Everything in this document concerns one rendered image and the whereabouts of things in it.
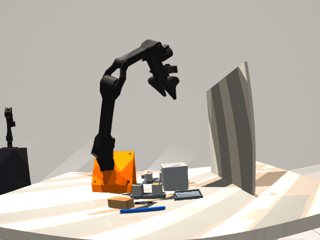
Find blue rod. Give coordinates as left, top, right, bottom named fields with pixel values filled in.
left=120, top=206, right=166, bottom=214

